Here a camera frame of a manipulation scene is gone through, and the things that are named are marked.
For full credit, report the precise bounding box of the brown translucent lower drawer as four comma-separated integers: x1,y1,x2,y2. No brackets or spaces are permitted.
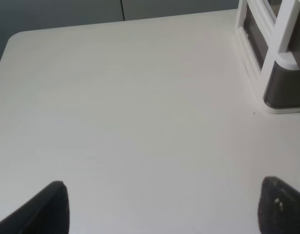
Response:
244,7,300,109

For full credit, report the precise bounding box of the white plastic drawer cabinet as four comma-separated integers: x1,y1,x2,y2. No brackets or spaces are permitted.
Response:
235,0,300,114

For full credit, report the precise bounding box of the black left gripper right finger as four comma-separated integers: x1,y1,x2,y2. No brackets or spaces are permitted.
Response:
258,176,300,234

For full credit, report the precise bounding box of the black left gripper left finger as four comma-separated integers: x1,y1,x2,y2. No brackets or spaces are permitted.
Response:
0,181,70,234

